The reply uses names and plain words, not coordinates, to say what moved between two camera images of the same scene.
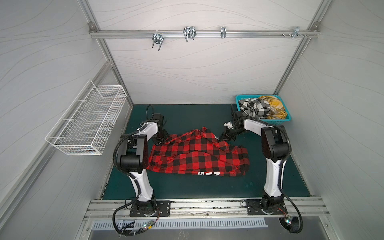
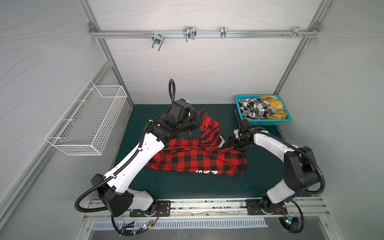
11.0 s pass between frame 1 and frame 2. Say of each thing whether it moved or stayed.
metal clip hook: stayed
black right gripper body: moved
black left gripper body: moved
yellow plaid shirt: stayed
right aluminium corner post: stayed
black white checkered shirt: stayed
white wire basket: stayed
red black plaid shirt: moved
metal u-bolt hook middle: stayed
